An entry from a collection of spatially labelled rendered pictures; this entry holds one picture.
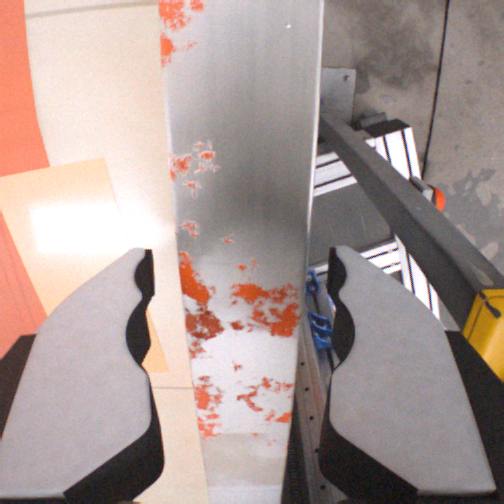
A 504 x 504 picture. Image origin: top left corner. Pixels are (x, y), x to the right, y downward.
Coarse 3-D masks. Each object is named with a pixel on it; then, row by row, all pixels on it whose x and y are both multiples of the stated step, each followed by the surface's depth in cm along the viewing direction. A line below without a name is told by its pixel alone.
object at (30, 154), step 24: (0, 0) 10; (0, 24) 11; (24, 24) 11; (0, 48) 11; (24, 48) 11; (0, 72) 12; (24, 72) 12; (0, 96) 12; (24, 96) 12; (0, 120) 12; (24, 120) 12; (0, 144) 13; (24, 144) 13; (0, 168) 13; (24, 168) 13; (0, 216) 14
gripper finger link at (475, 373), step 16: (448, 336) 8; (464, 336) 8; (464, 352) 8; (464, 368) 7; (480, 368) 7; (464, 384) 7; (480, 384) 7; (496, 384) 7; (480, 400) 6; (496, 400) 6; (480, 416) 6; (496, 416) 6; (480, 432) 6; (496, 432) 6; (496, 448) 6; (496, 464) 5; (496, 480) 5; (496, 496) 5
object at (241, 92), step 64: (192, 0) 8; (256, 0) 8; (320, 0) 8; (192, 64) 9; (256, 64) 9; (320, 64) 9; (192, 128) 9; (256, 128) 9; (192, 192) 10; (256, 192) 10; (192, 256) 11; (256, 256) 11; (192, 320) 12; (256, 320) 12; (192, 384) 14; (256, 384) 14; (256, 448) 16
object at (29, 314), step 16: (0, 224) 14; (0, 240) 15; (0, 256) 15; (16, 256) 15; (0, 272) 16; (16, 272) 16; (0, 288) 16; (16, 288) 16; (32, 288) 16; (0, 304) 16; (16, 304) 16; (32, 304) 16; (0, 320) 17; (16, 320) 17; (32, 320) 17; (0, 336) 17; (16, 336) 17; (0, 352) 18
